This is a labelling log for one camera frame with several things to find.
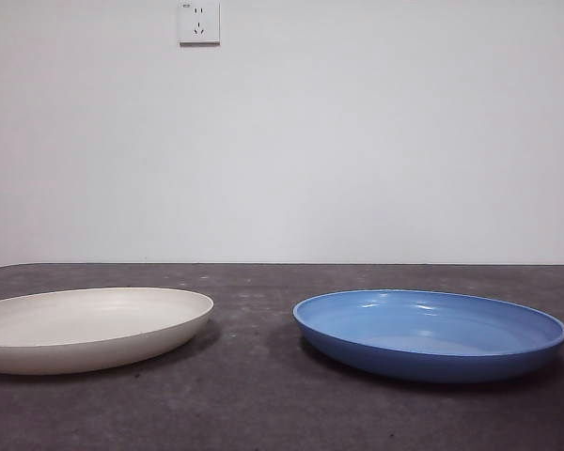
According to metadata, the white wall socket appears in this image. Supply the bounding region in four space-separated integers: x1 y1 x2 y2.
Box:
178 2 221 47

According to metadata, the white round plate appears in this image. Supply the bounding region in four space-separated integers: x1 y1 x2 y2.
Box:
0 287 215 376

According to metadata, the blue round plate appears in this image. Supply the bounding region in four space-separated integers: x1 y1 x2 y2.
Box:
291 288 564 384

